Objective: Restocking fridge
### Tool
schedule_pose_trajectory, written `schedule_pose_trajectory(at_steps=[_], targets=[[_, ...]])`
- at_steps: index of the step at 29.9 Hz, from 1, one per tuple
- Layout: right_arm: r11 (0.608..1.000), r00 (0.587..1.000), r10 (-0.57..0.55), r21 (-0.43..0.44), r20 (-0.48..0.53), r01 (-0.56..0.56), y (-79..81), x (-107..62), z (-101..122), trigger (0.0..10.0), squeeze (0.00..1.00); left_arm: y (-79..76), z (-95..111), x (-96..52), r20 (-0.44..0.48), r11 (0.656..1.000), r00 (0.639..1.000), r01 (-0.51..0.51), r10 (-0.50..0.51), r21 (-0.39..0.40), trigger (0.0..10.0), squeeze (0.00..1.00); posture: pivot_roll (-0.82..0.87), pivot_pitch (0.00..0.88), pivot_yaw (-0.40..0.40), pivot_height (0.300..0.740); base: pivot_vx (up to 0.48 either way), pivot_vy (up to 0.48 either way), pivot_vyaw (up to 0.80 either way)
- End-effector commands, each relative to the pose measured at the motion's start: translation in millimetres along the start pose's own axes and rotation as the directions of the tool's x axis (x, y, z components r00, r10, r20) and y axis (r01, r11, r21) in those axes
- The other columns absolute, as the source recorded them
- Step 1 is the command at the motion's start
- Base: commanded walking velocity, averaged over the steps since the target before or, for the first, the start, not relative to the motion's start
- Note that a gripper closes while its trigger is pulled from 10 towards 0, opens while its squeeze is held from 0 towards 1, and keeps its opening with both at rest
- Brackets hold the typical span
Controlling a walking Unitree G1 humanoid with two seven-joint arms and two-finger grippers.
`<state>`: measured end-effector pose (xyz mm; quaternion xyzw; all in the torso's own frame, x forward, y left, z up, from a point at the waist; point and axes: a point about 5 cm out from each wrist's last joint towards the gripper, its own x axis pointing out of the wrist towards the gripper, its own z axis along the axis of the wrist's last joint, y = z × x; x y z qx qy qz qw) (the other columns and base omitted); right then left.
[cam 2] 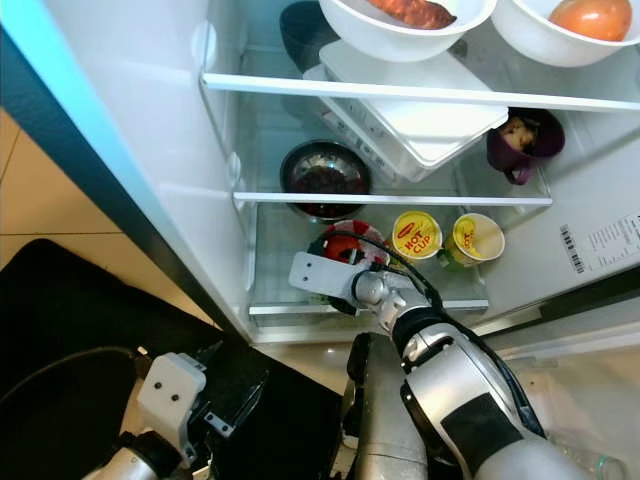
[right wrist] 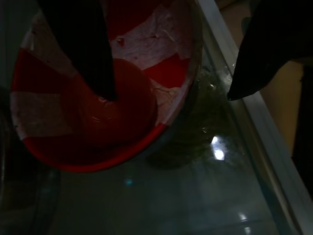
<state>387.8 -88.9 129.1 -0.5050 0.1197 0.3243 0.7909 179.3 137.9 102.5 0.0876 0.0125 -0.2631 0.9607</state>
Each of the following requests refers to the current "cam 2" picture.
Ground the yellow lidded noodle cup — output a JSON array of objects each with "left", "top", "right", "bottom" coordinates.
[{"left": 391, "top": 210, "right": 445, "bottom": 264}]

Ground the white plastic tray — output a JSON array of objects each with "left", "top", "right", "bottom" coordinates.
[{"left": 304, "top": 40, "right": 512, "bottom": 184}]

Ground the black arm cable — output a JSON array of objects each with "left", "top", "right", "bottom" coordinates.
[
  {"left": 335, "top": 230, "right": 461, "bottom": 307},
  {"left": 0, "top": 346, "right": 141, "bottom": 480}
]

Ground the glass fridge shelf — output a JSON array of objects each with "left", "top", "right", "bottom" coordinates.
[
  {"left": 202, "top": 72, "right": 640, "bottom": 113},
  {"left": 233, "top": 190, "right": 554, "bottom": 208}
]

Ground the red bowl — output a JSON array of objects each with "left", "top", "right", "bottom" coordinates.
[{"left": 318, "top": 220, "right": 392, "bottom": 271}]

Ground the purple mug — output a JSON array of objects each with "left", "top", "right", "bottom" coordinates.
[{"left": 485, "top": 106, "right": 567, "bottom": 187}]

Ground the orange fruit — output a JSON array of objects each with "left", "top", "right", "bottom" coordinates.
[{"left": 547, "top": 0, "right": 634, "bottom": 44}]

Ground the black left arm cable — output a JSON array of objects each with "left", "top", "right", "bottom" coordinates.
[{"left": 0, "top": 346, "right": 141, "bottom": 480}]

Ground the white barcode label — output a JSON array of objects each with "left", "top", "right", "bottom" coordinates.
[{"left": 557, "top": 214, "right": 640, "bottom": 277}]

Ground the white bowl with orange fruit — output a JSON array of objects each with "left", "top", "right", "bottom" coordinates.
[{"left": 489, "top": 0, "right": 640, "bottom": 70}]

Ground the yellow open noodle cup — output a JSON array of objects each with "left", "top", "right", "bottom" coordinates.
[{"left": 439, "top": 213, "right": 507, "bottom": 270}]

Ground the brown meat piece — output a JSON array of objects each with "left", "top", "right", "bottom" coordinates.
[{"left": 364, "top": 0, "right": 459, "bottom": 32}]

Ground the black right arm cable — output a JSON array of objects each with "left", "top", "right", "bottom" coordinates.
[{"left": 335, "top": 230, "right": 461, "bottom": 307}]

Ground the metal bowl with dark food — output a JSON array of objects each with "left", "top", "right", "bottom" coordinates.
[{"left": 279, "top": 140, "right": 373, "bottom": 222}]

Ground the white bowl with meat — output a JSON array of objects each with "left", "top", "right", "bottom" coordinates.
[{"left": 318, "top": 0, "right": 499, "bottom": 64}]

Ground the grey fridge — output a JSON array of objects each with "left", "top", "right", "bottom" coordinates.
[{"left": 0, "top": 0, "right": 640, "bottom": 347}]

